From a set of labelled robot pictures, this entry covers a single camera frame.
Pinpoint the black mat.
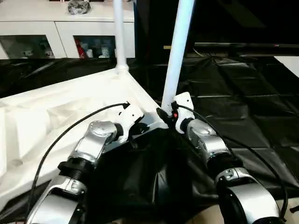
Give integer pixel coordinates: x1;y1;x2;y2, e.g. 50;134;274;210
0;56;299;217

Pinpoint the grey metal bar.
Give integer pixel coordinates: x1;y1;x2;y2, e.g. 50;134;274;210
193;42;299;51

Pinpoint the white flat panel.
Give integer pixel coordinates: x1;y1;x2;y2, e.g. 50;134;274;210
274;56;299;78

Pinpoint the white cabinet with glass doors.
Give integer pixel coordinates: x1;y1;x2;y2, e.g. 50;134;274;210
0;0;136;59

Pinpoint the large black case yellow label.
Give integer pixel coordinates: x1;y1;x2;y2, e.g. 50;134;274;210
134;0;197;62

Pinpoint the red bottle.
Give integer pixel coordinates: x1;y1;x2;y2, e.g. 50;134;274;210
76;39;86;59

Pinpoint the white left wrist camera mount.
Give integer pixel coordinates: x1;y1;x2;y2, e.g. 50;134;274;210
115;102;146;145

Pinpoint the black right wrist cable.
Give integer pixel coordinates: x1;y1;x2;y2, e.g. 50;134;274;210
173;104;288;222

